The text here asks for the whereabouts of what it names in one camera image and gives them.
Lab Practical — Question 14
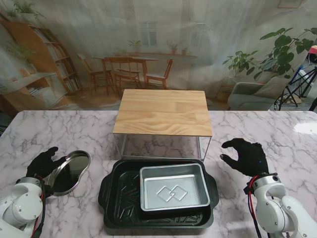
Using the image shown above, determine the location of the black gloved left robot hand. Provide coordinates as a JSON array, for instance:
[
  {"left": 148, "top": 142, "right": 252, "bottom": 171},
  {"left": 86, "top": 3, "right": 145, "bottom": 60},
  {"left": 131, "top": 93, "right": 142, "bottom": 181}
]
[{"left": 26, "top": 146, "right": 65, "bottom": 179}]

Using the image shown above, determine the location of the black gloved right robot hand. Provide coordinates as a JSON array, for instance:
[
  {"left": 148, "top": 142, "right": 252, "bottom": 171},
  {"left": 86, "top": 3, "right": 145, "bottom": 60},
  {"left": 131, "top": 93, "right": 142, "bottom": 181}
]
[{"left": 220, "top": 138, "right": 270, "bottom": 178}]

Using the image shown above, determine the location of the oval stainless steel plate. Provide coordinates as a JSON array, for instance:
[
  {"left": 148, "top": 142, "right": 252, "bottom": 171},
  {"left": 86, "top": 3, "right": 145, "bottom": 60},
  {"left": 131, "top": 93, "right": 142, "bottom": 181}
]
[{"left": 47, "top": 150, "right": 92, "bottom": 197}]

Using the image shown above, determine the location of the silver rectangular baking tin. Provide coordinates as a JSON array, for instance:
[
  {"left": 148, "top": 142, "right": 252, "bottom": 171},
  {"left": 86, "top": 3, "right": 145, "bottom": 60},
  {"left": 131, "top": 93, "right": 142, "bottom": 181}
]
[{"left": 139, "top": 163, "right": 211, "bottom": 213}]

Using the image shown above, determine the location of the black patterned baking tray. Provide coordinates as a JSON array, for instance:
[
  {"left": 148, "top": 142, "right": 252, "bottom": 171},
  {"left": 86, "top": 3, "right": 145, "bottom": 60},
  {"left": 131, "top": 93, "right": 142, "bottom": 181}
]
[{"left": 98, "top": 159, "right": 220, "bottom": 229}]

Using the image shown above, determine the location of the black tripod stand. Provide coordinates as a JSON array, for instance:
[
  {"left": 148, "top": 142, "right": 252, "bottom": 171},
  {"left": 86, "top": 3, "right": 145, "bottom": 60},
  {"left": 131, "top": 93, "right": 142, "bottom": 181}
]
[{"left": 273, "top": 65, "right": 317, "bottom": 112}]

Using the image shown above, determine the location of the printed room scene backdrop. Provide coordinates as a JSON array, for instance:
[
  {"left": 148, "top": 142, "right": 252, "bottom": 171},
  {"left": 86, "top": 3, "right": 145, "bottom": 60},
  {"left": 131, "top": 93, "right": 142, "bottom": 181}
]
[{"left": 0, "top": 0, "right": 317, "bottom": 112}]

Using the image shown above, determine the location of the red black cable bundle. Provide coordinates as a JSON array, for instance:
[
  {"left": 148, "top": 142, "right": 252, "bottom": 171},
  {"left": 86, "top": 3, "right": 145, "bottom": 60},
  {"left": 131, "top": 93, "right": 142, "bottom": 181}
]
[
  {"left": 246, "top": 176, "right": 263, "bottom": 238},
  {"left": 32, "top": 176, "right": 48, "bottom": 238}
]

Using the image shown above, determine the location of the wooden top metal frame shelf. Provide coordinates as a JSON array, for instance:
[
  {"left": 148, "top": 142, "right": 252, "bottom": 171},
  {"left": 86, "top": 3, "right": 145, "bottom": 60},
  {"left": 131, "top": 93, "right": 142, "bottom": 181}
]
[{"left": 112, "top": 89, "right": 213, "bottom": 165}]

